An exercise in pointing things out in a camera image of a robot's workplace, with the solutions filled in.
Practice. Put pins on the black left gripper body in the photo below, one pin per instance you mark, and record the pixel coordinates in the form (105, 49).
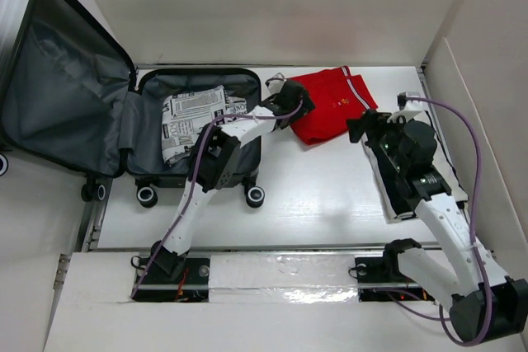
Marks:
(305, 109)

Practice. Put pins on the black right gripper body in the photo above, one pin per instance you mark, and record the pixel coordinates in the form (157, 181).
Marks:
(386, 135)

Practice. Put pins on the red polo shirt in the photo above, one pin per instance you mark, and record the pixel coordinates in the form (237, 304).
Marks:
(338, 95)

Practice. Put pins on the black white striped shirt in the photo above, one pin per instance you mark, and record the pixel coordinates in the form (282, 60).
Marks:
(402, 190)

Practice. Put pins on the newspaper print cloth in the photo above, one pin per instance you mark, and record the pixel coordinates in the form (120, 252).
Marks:
(185, 115)

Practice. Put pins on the black white space suitcase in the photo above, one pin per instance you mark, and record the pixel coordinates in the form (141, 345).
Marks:
(70, 94)

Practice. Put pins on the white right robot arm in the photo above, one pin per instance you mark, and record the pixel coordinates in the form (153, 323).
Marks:
(482, 300)

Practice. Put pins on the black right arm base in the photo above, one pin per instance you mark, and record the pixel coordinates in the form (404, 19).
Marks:
(379, 279)

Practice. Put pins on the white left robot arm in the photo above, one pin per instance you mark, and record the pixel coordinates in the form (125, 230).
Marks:
(214, 161)

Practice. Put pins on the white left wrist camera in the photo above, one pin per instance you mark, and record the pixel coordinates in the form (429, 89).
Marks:
(275, 83)

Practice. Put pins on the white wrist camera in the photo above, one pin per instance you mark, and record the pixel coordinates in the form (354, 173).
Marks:
(409, 105)
(275, 83)

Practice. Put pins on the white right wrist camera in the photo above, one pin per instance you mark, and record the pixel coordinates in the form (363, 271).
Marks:
(409, 105)

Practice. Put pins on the aluminium mounting rail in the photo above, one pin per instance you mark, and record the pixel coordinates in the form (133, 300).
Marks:
(254, 270)

